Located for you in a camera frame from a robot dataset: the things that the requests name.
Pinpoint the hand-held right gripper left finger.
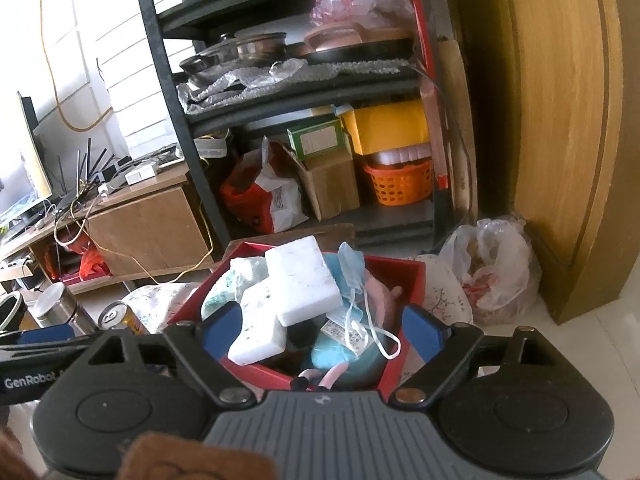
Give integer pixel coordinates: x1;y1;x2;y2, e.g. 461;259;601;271
75;301;257;407

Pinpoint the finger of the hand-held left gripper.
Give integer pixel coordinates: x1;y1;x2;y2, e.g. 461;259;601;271
0;324;98;361

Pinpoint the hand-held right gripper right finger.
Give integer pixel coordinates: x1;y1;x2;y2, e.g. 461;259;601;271
389;304;551;408

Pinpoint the white speckled sponge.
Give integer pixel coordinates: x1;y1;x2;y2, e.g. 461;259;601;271
227;280;289;366

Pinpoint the pale green towel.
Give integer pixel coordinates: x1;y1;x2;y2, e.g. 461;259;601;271
201;256;271;322

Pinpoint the red cardboard box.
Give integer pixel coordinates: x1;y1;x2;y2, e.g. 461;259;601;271
167;241;427;392

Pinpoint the pink and teal plush pig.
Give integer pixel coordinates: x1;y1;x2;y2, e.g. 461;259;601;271
297;270;407;392

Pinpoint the large white sponge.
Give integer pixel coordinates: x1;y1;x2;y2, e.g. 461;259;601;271
265;235;344;329

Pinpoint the blue face mask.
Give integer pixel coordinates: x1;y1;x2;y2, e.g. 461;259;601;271
322;242;402;359

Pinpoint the stainless steel thermos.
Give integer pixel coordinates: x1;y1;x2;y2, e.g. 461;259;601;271
31;281;99;337

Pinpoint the round black-rimmed container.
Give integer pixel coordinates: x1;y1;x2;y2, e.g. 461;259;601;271
0;291;25;334

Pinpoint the yellow and blue drink can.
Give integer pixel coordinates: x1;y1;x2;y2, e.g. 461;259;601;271
97;301;151;336

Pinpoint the small red bag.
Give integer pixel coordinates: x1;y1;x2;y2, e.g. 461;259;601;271
45;240;112;284

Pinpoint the wooden TV stand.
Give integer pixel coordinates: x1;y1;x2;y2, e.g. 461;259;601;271
0;175;217;294

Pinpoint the flat brown board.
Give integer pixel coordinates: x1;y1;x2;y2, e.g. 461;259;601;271
227;223;357;261

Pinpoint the red and white plastic bag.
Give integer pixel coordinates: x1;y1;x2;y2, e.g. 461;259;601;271
220;135;310;235

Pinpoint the orange plastic basket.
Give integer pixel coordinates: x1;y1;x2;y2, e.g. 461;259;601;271
363;159;435;206

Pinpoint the brown cardboard box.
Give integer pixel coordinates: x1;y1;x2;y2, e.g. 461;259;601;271
282;145;361;221

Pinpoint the flat screen TV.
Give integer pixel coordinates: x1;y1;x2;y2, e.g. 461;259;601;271
0;91;55;222

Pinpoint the black router with antennas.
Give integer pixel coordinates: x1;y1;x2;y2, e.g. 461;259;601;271
55;137;122;197

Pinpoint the white power adapter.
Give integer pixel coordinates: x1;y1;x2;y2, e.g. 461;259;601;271
125;166;159;185

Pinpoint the leaning cardboard sheet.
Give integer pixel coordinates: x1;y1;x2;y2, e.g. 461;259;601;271
437;37;476;227

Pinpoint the yellow box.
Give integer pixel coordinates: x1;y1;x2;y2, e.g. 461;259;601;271
340;100;431;157

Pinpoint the green and white box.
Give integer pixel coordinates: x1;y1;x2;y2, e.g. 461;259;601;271
286;116;346;161

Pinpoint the wooden cabinet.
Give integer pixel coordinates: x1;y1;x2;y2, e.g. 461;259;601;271
440;0;640;326

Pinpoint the black shelf rack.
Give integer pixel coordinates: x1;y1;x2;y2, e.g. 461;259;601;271
131;0;458;249

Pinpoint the bubble wrap sheet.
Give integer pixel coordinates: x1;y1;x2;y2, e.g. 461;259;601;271
177;57;419;114

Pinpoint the steel pot with lid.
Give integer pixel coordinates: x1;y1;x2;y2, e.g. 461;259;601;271
179;32;289;77

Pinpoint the black frying pan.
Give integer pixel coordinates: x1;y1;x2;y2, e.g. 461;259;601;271
295;37;417;65

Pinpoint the pink pot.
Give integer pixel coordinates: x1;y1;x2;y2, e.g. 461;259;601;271
302;22;369;51

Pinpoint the flat red board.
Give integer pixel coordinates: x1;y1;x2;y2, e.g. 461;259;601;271
387;0;452;192

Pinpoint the clear plastic bag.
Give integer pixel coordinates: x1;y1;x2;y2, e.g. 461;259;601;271
310;0;416;29

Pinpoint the thin yellow wire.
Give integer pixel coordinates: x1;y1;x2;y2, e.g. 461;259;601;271
75;204;217;282

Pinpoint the yellow wall cable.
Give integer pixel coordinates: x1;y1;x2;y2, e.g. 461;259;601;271
40;0;114;132

